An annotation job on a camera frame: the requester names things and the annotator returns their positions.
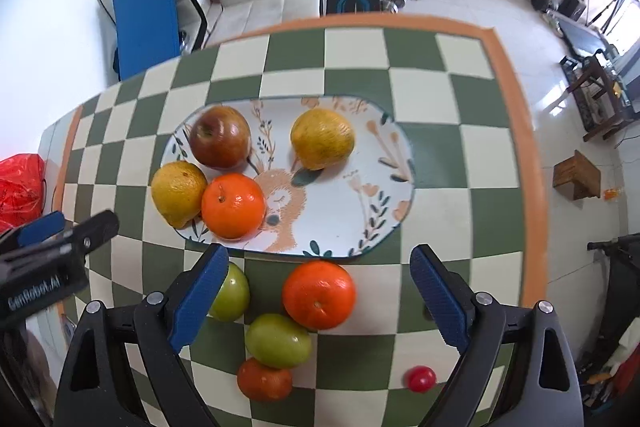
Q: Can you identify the small red cherry tomato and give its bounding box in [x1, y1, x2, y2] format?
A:
[406, 365, 437, 394]

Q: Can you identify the black speaker box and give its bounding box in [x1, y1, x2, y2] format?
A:
[557, 0, 587, 22]

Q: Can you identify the red apple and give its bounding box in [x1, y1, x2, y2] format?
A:
[189, 106, 252, 169]

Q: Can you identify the wooden stool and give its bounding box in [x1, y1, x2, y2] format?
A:
[552, 150, 602, 201]

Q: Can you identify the green checkered tablecloth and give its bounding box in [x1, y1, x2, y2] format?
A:
[39, 14, 548, 427]

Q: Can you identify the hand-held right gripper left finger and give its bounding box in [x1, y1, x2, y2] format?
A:
[54, 243, 231, 427]

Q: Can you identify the oval floral plate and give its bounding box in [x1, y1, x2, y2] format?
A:
[162, 95, 416, 258]

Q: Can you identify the yellow citrus fruit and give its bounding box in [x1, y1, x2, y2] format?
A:
[290, 108, 356, 171]
[151, 161, 208, 229]

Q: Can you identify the blue mat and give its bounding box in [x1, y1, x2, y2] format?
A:
[111, 0, 181, 82]

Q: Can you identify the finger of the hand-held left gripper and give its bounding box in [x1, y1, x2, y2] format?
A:
[0, 210, 67, 258]
[47, 209, 121, 259]

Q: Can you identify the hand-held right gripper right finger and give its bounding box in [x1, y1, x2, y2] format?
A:
[409, 243, 586, 427]

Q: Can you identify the red plastic bag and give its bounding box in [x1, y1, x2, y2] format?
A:
[0, 153, 47, 233]

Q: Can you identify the green tomato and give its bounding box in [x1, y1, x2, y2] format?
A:
[207, 262, 251, 323]
[245, 313, 313, 369]

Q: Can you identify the dark wooden chair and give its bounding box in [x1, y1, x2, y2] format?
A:
[560, 54, 636, 142]

